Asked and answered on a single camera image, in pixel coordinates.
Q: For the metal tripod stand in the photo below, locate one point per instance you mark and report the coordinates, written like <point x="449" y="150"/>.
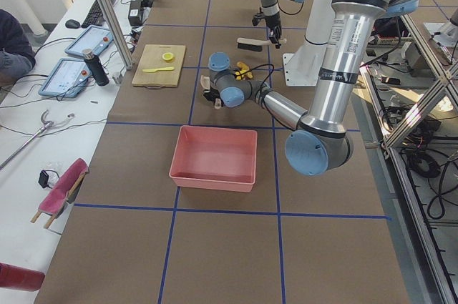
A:
<point x="47" y="124"/>

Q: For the pink cloth rack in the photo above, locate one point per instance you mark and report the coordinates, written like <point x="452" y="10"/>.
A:
<point x="61" y="193"/>

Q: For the person in dark jacket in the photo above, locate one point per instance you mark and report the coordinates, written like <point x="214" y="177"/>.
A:
<point x="17" y="56"/>

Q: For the beige hand brush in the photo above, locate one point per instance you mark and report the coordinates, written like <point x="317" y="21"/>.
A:
<point x="257" y="45"/>

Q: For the teach pendant tablet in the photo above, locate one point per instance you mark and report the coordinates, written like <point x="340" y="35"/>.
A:
<point x="93" y="37"/>
<point x="67" y="79"/>

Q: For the aluminium frame post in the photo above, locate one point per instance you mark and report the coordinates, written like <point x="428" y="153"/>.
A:
<point x="118" y="36"/>

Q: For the red bottle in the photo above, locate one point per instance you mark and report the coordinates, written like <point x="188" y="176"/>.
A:
<point x="17" y="278"/>

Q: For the yellow lemon slice toy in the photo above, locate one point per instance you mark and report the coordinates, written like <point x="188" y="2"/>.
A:
<point x="168" y="56"/>

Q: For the black keyboard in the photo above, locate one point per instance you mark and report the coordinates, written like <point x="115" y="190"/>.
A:
<point x="95" y="16"/>

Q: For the black computer mouse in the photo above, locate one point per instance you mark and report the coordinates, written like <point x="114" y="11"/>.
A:
<point x="72" y="24"/>

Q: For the black water bottle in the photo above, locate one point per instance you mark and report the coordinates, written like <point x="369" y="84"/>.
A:
<point x="94" y="65"/>

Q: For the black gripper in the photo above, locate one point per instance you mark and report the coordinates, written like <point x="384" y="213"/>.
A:
<point x="273" y="23"/>
<point x="211" y="96"/>

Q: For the pink plastic bin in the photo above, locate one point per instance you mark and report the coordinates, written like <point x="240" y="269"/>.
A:
<point x="215" y="158"/>

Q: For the bamboo cutting board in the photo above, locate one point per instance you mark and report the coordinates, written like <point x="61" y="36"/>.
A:
<point x="152" y="58"/>

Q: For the lower teach pendant tablet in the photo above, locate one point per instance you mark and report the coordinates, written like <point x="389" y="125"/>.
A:
<point x="67" y="79"/>

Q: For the upper teach pendant tablet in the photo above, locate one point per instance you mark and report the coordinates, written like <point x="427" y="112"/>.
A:
<point x="93" y="37"/>

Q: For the yellow plastic knife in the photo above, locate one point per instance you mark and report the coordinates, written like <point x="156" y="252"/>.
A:
<point x="159" y="69"/>

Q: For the black power adapter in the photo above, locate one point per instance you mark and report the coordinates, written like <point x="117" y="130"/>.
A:
<point x="135" y="13"/>

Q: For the yellow toy corn cob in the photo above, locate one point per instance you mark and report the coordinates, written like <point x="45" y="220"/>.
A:
<point x="240" y="75"/>

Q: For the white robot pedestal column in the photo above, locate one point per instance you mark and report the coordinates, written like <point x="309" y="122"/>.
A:
<point x="302" y="68"/>

